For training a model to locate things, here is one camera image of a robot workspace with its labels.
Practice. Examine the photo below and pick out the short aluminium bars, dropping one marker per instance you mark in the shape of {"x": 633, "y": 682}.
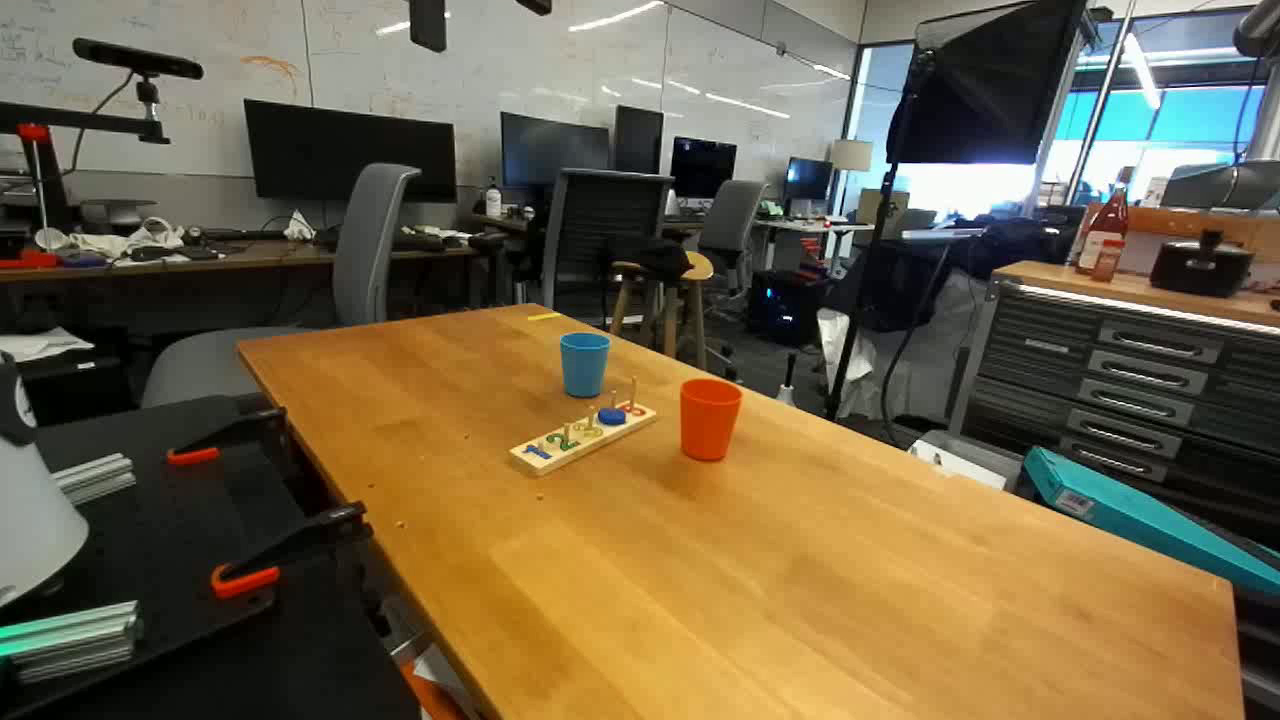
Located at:
{"x": 96, "y": 476}

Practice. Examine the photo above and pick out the narrow black monitor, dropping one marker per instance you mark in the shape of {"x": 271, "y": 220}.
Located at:
{"x": 636, "y": 137}

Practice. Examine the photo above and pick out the red bottle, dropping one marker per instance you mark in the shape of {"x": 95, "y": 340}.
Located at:
{"x": 1106, "y": 243}

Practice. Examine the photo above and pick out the black light stand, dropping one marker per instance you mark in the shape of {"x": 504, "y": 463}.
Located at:
{"x": 860, "y": 287}

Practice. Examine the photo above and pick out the white table lamp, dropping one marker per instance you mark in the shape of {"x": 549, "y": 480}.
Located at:
{"x": 848, "y": 154}

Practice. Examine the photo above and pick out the grey office chair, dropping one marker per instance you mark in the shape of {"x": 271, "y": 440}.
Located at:
{"x": 364, "y": 247}

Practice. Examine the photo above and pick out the teal plastic case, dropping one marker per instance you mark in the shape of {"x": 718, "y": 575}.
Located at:
{"x": 1146, "y": 521}

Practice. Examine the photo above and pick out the blue plastic cup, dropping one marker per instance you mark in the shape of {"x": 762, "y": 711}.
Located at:
{"x": 586, "y": 367}

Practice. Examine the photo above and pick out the grey drawer cabinet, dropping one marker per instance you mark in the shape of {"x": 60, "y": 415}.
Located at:
{"x": 1122, "y": 380}

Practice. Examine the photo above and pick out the orange plastic cup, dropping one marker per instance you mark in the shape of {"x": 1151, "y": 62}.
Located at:
{"x": 708, "y": 420}

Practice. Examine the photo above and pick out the black mesh chair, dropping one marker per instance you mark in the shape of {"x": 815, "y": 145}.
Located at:
{"x": 603, "y": 220}

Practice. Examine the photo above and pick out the black side table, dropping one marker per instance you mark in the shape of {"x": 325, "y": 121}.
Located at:
{"x": 172, "y": 533}

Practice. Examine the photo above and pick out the stack of aluminium bars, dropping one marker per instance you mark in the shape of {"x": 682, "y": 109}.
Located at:
{"x": 65, "y": 638}

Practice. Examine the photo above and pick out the large black monitor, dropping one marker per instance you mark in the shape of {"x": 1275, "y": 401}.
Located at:
{"x": 346, "y": 150}

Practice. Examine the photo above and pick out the wooden stool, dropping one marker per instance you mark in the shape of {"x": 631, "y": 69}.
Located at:
{"x": 696, "y": 272}

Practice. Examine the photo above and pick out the black boom arm red joint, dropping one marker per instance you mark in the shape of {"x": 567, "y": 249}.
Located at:
{"x": 82, "y": 121}

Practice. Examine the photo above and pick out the white lamp shade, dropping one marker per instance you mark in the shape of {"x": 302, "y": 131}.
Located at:
{"x": 28, "y": 527}

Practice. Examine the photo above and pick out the black pot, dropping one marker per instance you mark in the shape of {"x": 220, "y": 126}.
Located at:
{"x": 1203, "y": 264}

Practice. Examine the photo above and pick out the black softbox light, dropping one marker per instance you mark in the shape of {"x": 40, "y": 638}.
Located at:
{"x": 984, "y": 85}

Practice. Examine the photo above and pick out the white box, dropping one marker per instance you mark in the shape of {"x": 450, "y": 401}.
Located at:
{"x": 961, "y": 456}

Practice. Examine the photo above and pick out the wooden number peg board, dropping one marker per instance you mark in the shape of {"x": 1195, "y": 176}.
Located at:
{"x": 567, "y": 440}

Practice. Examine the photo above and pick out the black camera bar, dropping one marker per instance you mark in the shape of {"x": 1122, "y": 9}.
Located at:
{"x": 134, "y": 56}

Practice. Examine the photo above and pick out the black computer monitor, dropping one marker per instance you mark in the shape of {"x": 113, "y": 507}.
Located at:
{"x": 552, "y": 145}

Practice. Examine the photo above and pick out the grey chair with dark back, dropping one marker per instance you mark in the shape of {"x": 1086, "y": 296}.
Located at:
{"x": 728, "y": 220}

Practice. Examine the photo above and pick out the black clamp with orange tip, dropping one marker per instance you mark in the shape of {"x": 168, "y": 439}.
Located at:
{"x": 284, "y": 547}
{"x": 227, "y": 439}

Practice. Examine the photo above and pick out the wooden office desk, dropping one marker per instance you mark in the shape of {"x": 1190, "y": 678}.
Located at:
{"x": 202, "y": 263}

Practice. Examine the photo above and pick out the small black monitor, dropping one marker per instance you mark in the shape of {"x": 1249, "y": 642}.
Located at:
{"x": 701, "y": 167}

